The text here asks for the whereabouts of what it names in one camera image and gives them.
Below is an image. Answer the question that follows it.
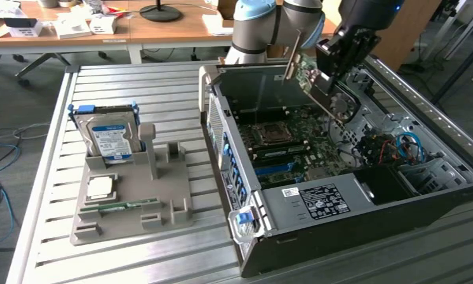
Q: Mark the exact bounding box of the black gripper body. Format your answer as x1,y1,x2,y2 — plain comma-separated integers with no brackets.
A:
337,0,404,32

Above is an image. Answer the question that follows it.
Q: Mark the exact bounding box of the graphics card with black fan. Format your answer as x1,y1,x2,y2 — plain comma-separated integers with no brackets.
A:
282,28,360,125

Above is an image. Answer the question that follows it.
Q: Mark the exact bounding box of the wooden cabinet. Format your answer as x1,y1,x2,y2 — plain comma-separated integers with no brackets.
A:
322,0,444,72

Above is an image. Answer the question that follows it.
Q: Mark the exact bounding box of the CPU socket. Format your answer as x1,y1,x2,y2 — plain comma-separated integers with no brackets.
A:
254,122,296,146

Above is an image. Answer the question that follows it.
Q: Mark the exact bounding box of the white paper stack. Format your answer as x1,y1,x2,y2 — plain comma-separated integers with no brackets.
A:
201,13,234,37

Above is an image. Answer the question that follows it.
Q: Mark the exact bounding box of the brown cardboard box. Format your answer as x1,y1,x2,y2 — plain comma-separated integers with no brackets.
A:
216,0,237,20

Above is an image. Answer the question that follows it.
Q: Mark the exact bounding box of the green motherboard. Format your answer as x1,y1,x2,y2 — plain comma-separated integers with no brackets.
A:
234,106,364,190

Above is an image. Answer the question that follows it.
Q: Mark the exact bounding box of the blue expansion slot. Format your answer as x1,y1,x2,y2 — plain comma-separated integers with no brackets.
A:
254,162,294,178

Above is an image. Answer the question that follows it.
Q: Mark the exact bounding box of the black fan shroud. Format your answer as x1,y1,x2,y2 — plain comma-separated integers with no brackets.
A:
352,165,421,206

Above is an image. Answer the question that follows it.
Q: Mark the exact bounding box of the wooden desk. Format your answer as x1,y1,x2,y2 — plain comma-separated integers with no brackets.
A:
0,0,346,86

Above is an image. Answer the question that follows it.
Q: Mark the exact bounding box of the black monitor stand base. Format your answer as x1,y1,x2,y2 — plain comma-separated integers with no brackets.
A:
138,0,182,22

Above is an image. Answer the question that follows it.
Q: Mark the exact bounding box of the metal disk bay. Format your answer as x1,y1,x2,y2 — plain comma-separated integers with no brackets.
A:
397,158,468,196

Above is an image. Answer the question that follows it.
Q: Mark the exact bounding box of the grey power supply unit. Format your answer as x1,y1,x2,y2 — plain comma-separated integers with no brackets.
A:
260,173,377,231

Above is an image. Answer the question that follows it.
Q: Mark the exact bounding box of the blue case latch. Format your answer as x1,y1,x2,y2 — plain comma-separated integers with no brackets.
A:
236,208,257,228

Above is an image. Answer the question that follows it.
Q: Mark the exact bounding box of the small white printed box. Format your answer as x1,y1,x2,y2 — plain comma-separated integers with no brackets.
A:
89,16,118,35

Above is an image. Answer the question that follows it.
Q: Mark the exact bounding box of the open black PC case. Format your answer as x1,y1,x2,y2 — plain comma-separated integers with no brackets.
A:
198,54,473,279

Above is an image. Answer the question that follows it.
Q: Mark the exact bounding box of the hard disk in blue carrier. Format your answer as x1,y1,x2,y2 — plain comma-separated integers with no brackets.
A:
66,101,148,166

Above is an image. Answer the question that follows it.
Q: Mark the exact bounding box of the grey parts rack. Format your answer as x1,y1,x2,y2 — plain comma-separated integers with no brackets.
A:
69,123,196,247

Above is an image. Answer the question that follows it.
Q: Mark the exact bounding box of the large white box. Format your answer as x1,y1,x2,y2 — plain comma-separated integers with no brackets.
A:
53,13,93,40

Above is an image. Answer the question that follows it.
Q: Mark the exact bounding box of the green RAM stick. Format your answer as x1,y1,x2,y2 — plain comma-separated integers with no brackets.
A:
80,198,161,212

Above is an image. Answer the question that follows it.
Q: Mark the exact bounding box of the silver CPU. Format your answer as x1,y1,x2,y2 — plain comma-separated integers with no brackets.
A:
86,178,116,201

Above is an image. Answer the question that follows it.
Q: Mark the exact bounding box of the white box with black lid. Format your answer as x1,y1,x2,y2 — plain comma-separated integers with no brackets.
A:
2,17,44,38

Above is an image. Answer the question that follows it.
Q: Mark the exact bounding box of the red wire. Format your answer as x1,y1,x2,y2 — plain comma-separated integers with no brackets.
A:
380,138,404,163

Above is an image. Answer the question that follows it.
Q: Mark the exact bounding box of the blue wire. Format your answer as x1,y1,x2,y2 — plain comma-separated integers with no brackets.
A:
393,132,428,164

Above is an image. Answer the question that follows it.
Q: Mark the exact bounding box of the grey floor cable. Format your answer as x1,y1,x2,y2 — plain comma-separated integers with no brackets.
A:
0,122,50,140

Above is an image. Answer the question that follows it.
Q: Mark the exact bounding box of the blue floor cable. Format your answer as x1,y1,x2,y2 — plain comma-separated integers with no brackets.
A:
0,130,21,253

